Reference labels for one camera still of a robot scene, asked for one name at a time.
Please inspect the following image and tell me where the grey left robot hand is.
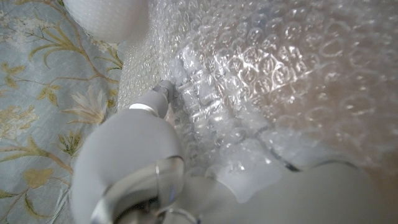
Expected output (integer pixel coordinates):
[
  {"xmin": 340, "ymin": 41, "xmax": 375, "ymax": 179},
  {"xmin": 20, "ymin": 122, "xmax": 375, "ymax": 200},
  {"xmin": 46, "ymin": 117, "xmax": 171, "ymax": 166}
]
[{"xmin": 70, "ymin": 80, "xmax": 398, "ymax": 224}]

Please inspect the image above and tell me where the clear bubble wrap roll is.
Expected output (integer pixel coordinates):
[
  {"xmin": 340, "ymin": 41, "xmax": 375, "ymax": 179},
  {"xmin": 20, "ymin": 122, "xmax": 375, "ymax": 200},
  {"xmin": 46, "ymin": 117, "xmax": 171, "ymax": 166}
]
[{"xmin": 62, "ymin": 0, "xmax": 398, "ymax": 203}]

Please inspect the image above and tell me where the floral blue backdrop cloth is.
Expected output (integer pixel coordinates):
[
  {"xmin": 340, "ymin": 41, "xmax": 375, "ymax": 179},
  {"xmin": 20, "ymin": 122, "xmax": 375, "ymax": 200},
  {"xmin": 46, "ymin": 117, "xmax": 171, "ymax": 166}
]
[{"xmin": 0, "ymin": 0, "xmax": 131, "ymax": 224}]

